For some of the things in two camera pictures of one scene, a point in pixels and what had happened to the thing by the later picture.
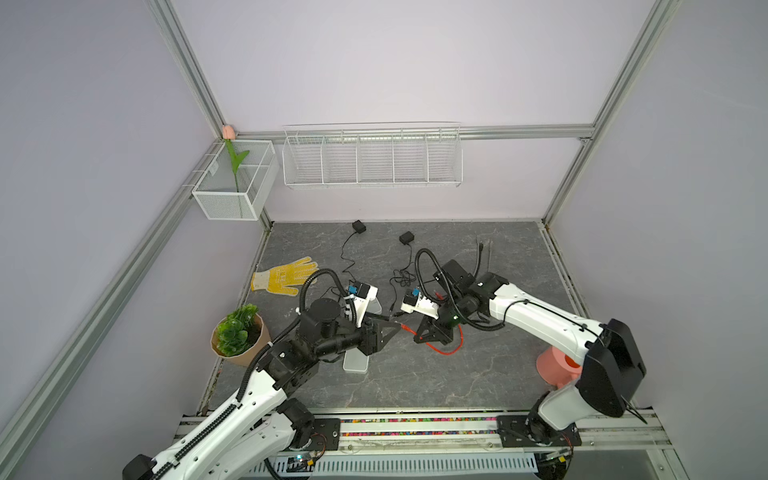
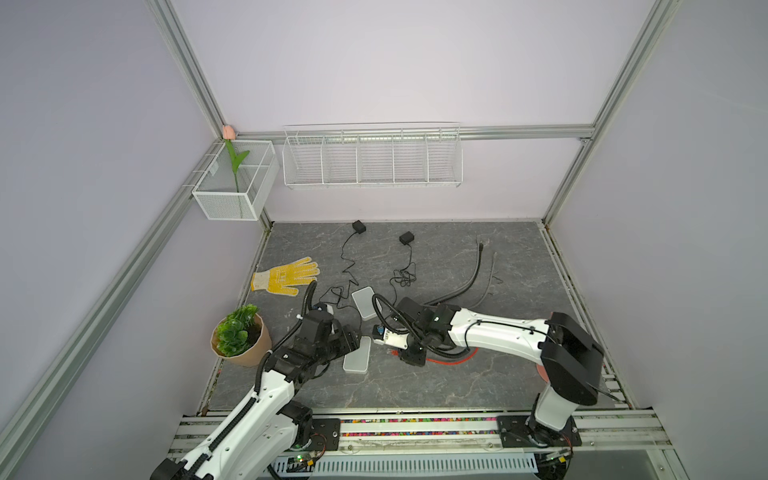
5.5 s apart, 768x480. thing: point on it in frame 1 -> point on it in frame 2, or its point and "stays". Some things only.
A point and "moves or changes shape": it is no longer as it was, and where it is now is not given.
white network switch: x=355 y=360 stays
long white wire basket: x=373 y=155 stays
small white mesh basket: x=237 y=182 stays
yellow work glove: x=280 y=279 stays
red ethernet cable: x=436 y=349 moves or changes shape
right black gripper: x=434 y=331 -> x=414 y=359
